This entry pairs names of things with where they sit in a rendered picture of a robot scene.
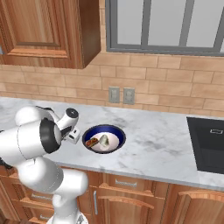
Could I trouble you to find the silver drawer handle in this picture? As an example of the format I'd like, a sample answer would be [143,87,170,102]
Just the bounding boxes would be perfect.
[38,213,53,221]
[115,178,138,188]
[31,192,54,202]

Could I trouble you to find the blue bowl with white inside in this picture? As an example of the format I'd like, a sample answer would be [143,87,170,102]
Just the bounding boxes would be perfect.
[81,124,127,155]

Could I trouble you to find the grey wall socket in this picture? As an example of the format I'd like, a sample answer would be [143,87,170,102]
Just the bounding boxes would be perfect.
[108,86,121,104]
[122,87,136,105]

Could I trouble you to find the wooden drawer front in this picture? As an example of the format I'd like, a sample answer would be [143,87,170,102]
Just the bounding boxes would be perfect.
[102,172,155,194]
[24,204,57,224]
[11,179,58,208]

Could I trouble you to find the silver cupboard door handle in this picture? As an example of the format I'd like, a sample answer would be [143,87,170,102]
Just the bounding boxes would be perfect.
[93,190,99,216]

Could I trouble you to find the grey framed window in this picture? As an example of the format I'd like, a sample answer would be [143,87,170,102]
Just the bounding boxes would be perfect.
[105,0,224,57]

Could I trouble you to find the wooden wall cupboard door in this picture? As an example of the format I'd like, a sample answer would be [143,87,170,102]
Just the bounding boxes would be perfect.
[0,0,79,60]

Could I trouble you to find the wooden base cupboard door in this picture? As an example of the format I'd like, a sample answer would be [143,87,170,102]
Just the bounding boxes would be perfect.
[87,186,166,224]
[168,184,224,224]

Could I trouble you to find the black sink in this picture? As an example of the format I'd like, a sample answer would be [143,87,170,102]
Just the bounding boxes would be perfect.
[186,116,224,175]

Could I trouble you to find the pale green broccoli piece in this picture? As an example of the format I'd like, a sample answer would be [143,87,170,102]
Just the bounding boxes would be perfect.
[99,134,111,146]

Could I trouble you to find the wooden wall cupboard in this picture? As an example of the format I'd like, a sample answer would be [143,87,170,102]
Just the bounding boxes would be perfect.
[0,0,102,70]

